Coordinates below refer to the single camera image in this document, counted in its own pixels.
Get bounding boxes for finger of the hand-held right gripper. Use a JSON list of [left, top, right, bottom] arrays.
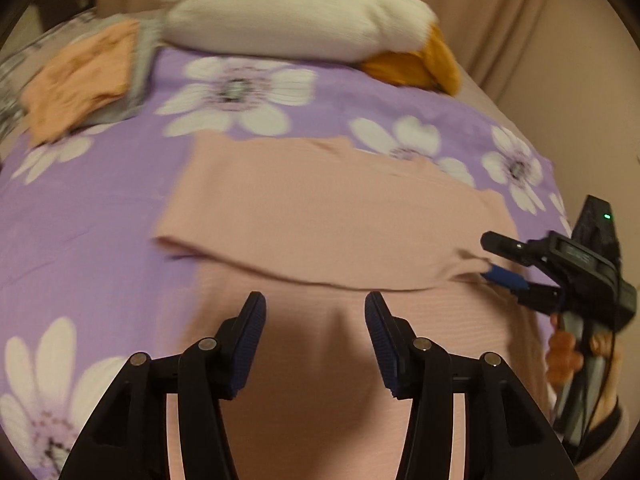
[[482, 266, 565, 315], [481, 231, 551, 267]]

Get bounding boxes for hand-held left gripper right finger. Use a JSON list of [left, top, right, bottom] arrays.
[[364, 291, 578, 480]]

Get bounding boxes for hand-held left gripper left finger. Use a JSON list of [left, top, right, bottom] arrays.
[[59, 291, 267, 480]]

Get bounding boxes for pink striped small garment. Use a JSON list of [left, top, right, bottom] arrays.
[[152, 132, 557, 480]]

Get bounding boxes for person's right hand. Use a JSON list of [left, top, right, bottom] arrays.
[[546, 312, 620, 391]]

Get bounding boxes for beige mattress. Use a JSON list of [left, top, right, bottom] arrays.
[[452, 57, 506, 126]]

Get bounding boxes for purple floral bedsheet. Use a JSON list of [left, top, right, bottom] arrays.
[[0, 35, 576, 480]]

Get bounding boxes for beige curtain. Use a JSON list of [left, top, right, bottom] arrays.
[[97, 0, 553, 92]]

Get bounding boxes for folded grey cloth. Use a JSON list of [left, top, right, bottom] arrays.
[[82, 14, 170, 126]]

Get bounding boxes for folded orange cloth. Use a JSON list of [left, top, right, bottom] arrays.
[[22, 19, 141, 144]]

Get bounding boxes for white plush duck toy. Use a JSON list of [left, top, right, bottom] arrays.
[[157, 0, 462, 97]]

